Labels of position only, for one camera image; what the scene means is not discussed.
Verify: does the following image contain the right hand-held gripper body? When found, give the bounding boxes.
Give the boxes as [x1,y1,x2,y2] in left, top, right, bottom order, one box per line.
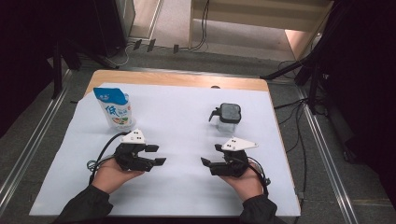
[221,136,259,178]

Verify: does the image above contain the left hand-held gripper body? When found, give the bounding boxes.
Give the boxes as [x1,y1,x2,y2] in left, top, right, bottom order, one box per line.
[113,128,157,173]

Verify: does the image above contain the blue and white salt bag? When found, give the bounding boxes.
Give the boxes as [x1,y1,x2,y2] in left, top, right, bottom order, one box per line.
[92,87,135,131]

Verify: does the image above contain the clear jar with black lid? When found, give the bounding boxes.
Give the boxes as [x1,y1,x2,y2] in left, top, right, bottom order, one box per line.
[208,103,243,134]

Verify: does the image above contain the person's right hand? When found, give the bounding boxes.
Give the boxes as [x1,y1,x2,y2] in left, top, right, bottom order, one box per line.
[219,164,265,203]

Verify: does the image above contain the person's left hand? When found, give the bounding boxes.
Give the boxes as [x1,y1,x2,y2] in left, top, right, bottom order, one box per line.
[92,158,146,195]

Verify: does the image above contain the white table sheet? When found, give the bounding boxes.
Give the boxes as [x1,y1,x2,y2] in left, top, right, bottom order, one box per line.
[28,82,302,217]

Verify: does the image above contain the black tripod stand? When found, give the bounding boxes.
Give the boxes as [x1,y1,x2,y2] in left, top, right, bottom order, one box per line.
[260,46,331,116]

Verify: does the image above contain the black metal stand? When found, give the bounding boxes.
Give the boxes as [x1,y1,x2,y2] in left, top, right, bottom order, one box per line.
[50,38,120,100]

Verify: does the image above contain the grey metal cabinet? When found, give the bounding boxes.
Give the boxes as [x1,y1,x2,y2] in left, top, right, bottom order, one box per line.
[115,0,136,40]

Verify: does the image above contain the light wooden shelf unit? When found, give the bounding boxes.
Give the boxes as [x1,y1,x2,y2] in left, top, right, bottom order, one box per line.
[188,0,335,62]

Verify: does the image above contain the dark curtain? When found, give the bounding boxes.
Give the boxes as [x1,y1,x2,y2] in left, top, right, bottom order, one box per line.
[0,0,125,138]
[311,0,396,216]

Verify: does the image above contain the left hand-held gripper black cable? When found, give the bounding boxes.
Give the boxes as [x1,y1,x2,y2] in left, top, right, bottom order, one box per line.
[86,131,132,185]

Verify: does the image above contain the hand-held gripper black cable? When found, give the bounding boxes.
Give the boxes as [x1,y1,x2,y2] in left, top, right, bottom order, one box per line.
[86,131,132,185]
[247,156,272,197]

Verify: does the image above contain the right hand-held gripper black cable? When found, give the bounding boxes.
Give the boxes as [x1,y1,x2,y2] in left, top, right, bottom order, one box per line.
[247,156,272,197]

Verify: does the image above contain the black floor cable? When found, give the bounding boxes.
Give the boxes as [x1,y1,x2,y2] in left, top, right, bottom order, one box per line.
[274,96,310,200]

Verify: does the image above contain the white floor cable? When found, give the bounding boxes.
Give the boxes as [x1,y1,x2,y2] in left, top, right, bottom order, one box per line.
[106,41,138,68]

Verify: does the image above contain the metal floor rail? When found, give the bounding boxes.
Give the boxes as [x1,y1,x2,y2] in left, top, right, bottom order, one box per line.
[295,85,359,224]
[0,68,74,216]

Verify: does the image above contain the black hanging cables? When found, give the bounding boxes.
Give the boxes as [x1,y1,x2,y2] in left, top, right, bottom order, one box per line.
[188,0,210,51]

